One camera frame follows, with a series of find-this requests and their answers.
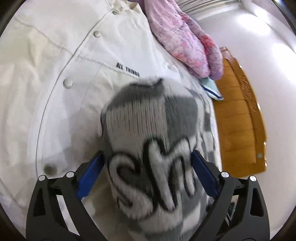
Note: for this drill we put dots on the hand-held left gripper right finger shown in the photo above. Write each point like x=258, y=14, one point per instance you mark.
x=204, y=173

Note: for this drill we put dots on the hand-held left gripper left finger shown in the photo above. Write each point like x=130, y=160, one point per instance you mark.
x=89, y=176

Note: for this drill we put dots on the grey white checkered cardigan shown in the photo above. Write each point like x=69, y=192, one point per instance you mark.
x=148, y=129

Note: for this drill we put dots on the wooden headboard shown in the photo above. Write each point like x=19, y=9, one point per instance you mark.
x=235, y=129

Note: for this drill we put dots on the blue striped pillow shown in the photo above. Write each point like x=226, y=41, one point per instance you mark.
x=212, y=90

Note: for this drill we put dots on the white snap button jacket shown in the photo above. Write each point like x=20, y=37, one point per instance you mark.
x=69, y=81

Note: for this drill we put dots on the purple floral comforter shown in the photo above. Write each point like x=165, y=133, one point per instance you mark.
x=182, y=39

